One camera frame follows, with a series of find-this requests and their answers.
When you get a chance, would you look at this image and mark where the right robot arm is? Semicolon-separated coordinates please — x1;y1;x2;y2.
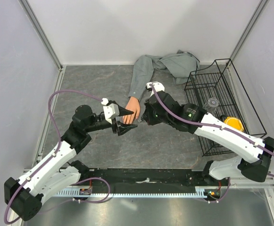
141;91;274;186

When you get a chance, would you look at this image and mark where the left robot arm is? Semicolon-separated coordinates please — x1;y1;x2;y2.
4;99;136;225

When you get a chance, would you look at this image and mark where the mannequin hand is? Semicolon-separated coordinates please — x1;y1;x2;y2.
122;97;141;124

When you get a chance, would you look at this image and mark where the grey shirt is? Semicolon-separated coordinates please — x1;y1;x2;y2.
128;50;200;100

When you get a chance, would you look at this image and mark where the clear plastic jar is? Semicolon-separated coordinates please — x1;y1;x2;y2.
203;97;219;114

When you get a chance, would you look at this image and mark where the yellow lidded container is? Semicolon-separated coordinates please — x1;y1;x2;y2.
220;115;244;132

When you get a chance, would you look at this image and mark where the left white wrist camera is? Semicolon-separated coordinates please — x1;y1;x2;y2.
101;98;120;124

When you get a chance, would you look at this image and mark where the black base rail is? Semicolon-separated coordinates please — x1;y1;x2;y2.
80;169;209;194

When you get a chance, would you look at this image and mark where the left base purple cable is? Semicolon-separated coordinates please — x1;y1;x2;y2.
71;177;111;204

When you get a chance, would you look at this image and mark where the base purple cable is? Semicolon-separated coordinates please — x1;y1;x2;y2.
71;177;111;204
205;178;231;204

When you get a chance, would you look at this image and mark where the black wire rack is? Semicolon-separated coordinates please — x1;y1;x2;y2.
184;58;267;157

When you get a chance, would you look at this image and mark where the grey slotted cable duct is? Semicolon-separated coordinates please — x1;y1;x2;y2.
53;187;207;199

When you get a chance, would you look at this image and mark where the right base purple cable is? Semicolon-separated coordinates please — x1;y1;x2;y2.
205;178;231;204

